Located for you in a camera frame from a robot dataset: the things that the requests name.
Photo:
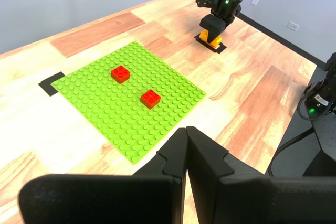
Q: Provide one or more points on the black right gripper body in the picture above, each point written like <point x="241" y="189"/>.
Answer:
<point x="227" y="7"/>

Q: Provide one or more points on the yellow two-by-four brick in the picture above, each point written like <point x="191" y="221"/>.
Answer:
<point x="203" y="36"/>

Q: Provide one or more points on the black wall baseboard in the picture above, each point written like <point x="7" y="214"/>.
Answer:
<point x="283" y="39"/>

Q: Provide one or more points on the green studded baseplate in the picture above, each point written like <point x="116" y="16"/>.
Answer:
<point x="105" y="108"/>

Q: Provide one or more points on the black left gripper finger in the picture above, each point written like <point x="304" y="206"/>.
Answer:
<point x="262" y="200"/>
<point x="105" y="197"/>

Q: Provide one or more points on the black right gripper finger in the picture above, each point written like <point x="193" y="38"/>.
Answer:
<point x="214" y="26"/>

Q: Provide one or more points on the white wall power outlet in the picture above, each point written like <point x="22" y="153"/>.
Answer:
<point x="293" y="26"/>

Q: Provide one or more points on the red two-by-two brick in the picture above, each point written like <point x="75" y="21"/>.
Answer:
<point x="150" y="99"/>
<point x="120" y="75"/>

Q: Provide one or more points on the white wall cover plate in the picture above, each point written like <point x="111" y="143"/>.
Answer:
<point x="256" y="0"/>

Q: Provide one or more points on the black perforated robot platform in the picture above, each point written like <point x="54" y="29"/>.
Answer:
<point x="325" y="142"/>

